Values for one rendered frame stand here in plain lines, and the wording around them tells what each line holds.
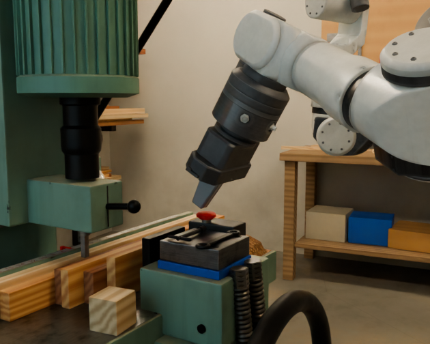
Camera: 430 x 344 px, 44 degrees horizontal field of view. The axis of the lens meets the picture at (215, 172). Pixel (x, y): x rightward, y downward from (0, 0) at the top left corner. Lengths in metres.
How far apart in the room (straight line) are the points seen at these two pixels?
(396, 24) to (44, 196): 3.38
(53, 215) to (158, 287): 0.20
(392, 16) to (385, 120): 3.50
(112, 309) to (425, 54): 0.46
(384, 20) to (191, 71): 1.54
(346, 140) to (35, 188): 0.58
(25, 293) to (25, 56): 0.32
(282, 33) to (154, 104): 4.00
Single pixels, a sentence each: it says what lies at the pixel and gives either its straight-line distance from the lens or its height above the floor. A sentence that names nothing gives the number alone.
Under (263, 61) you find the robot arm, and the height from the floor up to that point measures 1.24.
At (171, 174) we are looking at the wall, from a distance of 4.58.
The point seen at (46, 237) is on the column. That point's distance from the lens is 1.05.
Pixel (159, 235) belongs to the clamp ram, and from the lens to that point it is 0.79.
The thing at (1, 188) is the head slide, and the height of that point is 1.06.
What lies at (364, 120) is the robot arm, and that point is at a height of 1.17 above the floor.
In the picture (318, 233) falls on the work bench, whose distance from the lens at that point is 3.71.
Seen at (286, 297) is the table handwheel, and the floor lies 0.95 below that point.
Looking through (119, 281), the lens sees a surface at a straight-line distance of 0.81.
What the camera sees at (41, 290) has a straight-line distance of 0.80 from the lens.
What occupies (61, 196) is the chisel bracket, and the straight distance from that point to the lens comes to 0.82.
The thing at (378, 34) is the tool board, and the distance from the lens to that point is 4.00.
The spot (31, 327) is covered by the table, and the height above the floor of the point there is 0.90.
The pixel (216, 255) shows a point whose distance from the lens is 0.70.
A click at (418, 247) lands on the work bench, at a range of 3.59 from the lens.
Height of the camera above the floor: 1.19
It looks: 8 degrees down
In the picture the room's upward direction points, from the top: straight up
